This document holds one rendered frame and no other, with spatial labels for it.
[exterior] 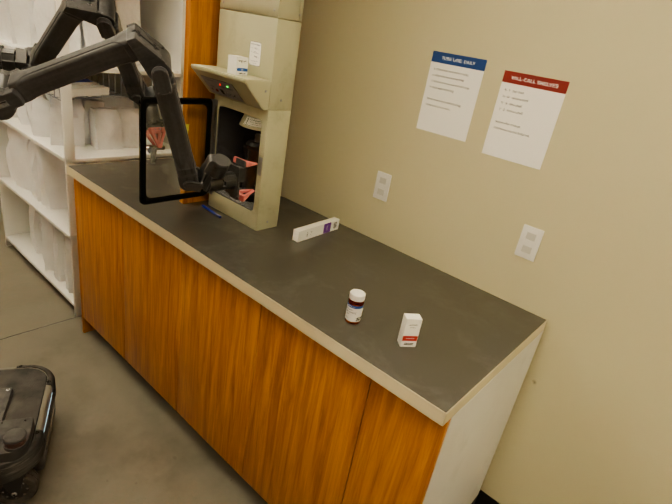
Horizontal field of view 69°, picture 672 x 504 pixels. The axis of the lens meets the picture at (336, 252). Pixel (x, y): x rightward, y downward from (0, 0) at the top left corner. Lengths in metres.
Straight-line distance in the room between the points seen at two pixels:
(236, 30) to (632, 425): 1.90
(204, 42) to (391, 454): 1.59
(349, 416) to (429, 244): 0.80
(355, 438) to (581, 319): 0.84
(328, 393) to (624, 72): 1.25
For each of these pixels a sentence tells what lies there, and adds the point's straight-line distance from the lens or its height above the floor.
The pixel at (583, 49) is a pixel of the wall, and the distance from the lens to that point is 1.71.
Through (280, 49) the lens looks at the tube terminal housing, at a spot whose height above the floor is 1.62.
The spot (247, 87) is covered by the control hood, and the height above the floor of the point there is 1.48.
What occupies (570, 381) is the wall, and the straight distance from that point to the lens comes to 1.90.
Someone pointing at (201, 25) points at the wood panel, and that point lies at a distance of 2.07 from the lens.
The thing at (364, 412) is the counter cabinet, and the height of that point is 0.76.
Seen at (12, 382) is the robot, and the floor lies 0.24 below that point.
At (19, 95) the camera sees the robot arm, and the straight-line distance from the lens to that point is 1.42.
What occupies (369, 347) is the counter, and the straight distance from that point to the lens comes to 1.35.
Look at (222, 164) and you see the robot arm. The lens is 1.54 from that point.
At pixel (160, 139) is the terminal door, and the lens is 1.95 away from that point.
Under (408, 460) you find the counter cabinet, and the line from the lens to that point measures 1.40.
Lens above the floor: 1.69
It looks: 24 degrees down
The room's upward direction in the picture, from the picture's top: 10 degrees clockwise
